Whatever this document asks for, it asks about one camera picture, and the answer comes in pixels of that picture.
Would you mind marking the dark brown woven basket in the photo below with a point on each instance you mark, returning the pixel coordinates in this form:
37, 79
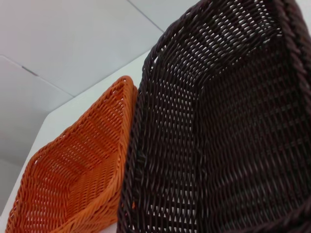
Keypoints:
218, 121

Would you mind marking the orange woven basket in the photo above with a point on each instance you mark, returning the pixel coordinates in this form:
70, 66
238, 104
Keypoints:
60, 170

